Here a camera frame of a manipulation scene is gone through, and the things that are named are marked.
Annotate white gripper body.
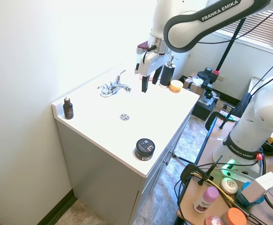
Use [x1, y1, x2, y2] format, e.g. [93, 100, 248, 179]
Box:
[134, 50, 170, 77]

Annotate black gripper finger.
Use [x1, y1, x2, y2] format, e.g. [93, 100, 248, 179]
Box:
[141, 75, 150, 94]
[152, 67, 162, 85]

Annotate black soap pump bottle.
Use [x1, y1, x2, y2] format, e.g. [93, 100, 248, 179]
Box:
[159, 54, 176, 89]

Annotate orange round jar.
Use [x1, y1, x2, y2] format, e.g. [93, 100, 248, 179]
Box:
[169, 80, 184, 93]

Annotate brown cardboard box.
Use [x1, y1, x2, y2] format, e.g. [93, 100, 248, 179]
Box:
[182, 75, 205, 94]

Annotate black round jar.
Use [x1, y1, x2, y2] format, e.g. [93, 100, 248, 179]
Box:
[134, 138, 156, 161]

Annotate grey vanity cabinet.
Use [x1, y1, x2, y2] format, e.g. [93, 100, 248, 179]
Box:
[52, 61, 200, 225]

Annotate black C-clamp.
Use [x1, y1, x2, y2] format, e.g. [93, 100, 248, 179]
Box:
[205, 112, 230, 131]

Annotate brown dropper bottle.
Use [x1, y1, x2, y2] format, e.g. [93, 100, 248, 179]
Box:
[63, 96, 74, 120]

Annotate black table clamp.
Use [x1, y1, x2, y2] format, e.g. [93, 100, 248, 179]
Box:
[179, 155, 223, 188]

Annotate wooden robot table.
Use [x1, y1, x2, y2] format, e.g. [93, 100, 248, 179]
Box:
[176, 115, 273, 225]

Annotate window blinds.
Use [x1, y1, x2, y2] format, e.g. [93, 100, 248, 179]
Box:
[213, 4, 273, 56]

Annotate pink deodorant stick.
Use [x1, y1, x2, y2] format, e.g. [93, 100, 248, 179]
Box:
[193, 186, 220, 214]

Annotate round white soap tin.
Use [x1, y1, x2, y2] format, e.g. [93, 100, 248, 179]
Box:
[221, 177, 239, 195]

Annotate white cardboard box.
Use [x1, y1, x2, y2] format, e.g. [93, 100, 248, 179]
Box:
[240, 171, 273, 202]

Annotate pink round soap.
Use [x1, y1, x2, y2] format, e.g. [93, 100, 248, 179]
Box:
[204, 215, 223, 225]

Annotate blue cup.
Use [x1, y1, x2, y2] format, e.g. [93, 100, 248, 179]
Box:
[235, 181, 266, 208]

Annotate orange round lid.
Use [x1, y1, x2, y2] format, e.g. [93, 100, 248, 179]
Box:
[221, 207, 247, 225]

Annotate dark red wrist camera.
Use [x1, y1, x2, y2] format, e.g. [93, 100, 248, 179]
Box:
[137, 40, 156, 55]

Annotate chrome two-handle faucet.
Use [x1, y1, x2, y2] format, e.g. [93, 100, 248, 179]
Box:
[97, 69, 132, 98]

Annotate black camera stand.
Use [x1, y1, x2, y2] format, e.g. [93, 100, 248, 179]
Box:
[196, 18, 245, 99]

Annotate yellow cable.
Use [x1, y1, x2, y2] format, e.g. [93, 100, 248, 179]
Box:
[190, 172, 235, 205]

